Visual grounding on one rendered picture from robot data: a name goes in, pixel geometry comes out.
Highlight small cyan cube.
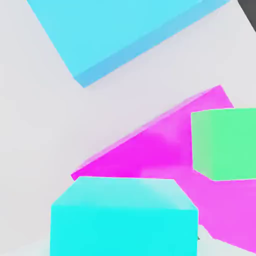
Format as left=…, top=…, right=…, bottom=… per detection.
left=49, top=176, right=199, bottom=256

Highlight small green cube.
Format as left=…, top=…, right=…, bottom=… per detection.
left=190, top=107, right=256, bottom=182

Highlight large light blue box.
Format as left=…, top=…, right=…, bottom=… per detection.
left=26, top=0, right=232, bottom=89

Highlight large magenta box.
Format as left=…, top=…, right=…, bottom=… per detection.
left=70, top=84, right=256, bottom=254

